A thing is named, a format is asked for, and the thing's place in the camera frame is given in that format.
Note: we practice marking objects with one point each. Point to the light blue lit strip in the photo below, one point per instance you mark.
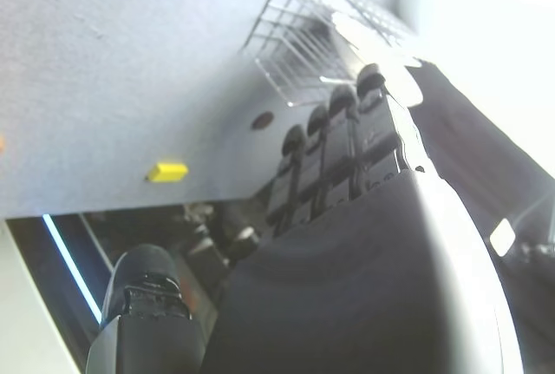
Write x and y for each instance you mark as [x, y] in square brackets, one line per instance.
[71, 267]

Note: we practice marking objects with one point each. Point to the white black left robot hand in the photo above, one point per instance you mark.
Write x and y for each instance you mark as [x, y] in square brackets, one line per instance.
[347, 283]

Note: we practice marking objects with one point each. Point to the yellow plastic block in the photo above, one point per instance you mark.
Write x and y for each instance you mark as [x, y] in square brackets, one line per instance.
[167, 172]

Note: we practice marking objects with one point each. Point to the orange round object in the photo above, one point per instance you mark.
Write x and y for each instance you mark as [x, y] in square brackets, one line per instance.
[1, 144]

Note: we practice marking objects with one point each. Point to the brown round disc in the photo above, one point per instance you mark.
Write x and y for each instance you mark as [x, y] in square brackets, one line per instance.
[263, 120]

